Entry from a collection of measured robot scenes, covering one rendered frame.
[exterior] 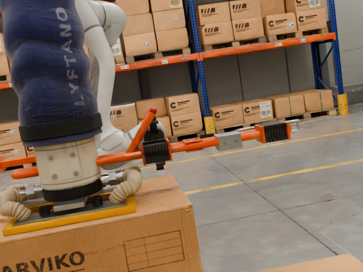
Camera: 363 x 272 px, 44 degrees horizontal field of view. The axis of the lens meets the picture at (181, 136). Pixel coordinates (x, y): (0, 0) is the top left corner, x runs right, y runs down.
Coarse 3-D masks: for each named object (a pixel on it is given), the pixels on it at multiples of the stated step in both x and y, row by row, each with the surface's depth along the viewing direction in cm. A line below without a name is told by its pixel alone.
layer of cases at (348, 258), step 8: (336, 256) 163; (344, 256) 162; (352, 256) 161; (296, 264) 161; (304, 264) 160; (312, 264) 159; (320, 264) 158; (328, 264) 157; (336, 264) 157; (344, 264) 156; (352, 264) 155; (360, 264) 154
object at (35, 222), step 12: (96, 204) 119; (108, 204) 120; (120, 204) 118; (132, 204) 118; (36, 216) 119; (48, 216) 117; (60, 216) 116; (72, 216) 115; (84, 216) 115; (96, 216) 116; (108, 216) 116; (12, 228) 113; (24, 228) 114; (36, 228) 114
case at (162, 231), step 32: (160, 192) 133; (0, 224) 126; (96, 224) 113; (128, 224) 114; (160, 224) 116; (192, 224) 117; (0, 256) 110; (32, 256) 111; (64, 256) 113; (96, 256) 114; (128, 256) 115; (160, 256) 117; (192, 256) 118
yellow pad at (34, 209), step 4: (88, 196) 134; (92, 196) 134; (104, 196) 134; (108, 196) 134; (88, 200) 134; (44, 204) 133; (48, 204) 133; (52, 204) 133; (32, 208) 132; (36, 208) 132; (52, 208) 133; (32, 212) 132
